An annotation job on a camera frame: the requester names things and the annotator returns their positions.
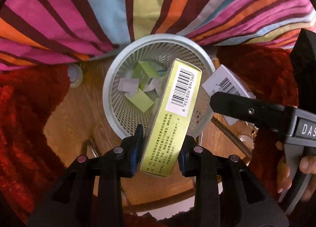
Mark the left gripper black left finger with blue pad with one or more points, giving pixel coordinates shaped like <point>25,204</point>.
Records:
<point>89,192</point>

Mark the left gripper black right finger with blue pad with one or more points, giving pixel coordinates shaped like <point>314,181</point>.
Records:
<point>227,192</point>

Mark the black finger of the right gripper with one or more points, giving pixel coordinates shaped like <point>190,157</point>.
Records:
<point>263,115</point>

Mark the white barcode box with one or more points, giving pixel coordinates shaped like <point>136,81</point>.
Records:
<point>224,80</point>

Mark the yellow-green medicine box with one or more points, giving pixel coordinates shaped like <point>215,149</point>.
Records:
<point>170,122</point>

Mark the person's hand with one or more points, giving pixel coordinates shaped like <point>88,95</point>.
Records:
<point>303,172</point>

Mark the red shaggy rug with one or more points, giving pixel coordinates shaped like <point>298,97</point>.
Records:
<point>28,97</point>

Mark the lime box in basket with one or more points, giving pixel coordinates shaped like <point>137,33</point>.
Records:
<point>140,100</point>

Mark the green box in basket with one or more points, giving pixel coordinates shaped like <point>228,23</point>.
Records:
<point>144,72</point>

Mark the white mesh waste basket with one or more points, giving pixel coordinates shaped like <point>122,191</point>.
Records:
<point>125,105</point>

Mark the white paper in basket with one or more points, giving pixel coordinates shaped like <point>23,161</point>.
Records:
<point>130,85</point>

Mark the colourful striped bed cover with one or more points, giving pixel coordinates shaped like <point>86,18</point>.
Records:
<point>51,32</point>

